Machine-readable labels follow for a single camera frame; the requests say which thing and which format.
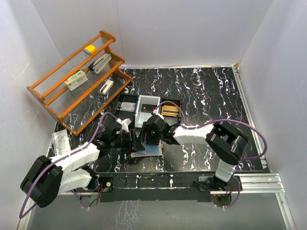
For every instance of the black card in white tray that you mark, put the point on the black card in white tray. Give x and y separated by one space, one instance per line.
148 108

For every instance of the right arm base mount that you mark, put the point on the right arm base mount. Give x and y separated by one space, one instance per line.
213 184

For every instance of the black right tray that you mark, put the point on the black right tray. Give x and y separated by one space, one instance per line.
175 102

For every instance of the silver card in left tray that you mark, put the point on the silver card in left tray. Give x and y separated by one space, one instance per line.
127 106

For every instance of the white staples box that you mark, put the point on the white staples box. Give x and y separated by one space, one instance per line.
76 80

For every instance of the white printed paper sheet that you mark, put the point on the white printed paper sheet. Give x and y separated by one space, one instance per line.
61 142

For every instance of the yellow white tape measure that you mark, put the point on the yellow white tape measure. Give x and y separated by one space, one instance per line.
90 49

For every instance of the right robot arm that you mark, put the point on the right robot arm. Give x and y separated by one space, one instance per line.
224 139

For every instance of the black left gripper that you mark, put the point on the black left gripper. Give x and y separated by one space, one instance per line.
136 145

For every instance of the black tray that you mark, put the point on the black tray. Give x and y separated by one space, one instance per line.
124 114
175 102

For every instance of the beige leather card holder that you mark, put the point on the beige leather card holder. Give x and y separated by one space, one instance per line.
150 150

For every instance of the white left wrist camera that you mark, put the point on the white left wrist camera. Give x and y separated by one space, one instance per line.
124 124

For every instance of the orange wooden shelf rack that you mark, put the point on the orange wooden shelf rack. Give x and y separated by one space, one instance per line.
81 86

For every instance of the aluminium frame rail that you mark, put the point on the aluminium frame rail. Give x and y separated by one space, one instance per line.
168 201

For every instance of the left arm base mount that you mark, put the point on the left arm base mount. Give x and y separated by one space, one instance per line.
99 185

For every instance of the black left tray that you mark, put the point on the black left tray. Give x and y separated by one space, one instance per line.
124 114

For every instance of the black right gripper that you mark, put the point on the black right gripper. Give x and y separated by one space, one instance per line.
145 135

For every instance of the white black stapler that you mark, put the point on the white black stapler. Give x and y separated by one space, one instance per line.
98 65

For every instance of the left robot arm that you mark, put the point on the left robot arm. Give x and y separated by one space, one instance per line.
50 177

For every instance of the small white stapler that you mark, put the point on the small white stapler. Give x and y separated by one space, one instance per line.
106 87

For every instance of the white tray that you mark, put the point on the white tray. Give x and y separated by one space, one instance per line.
142 117

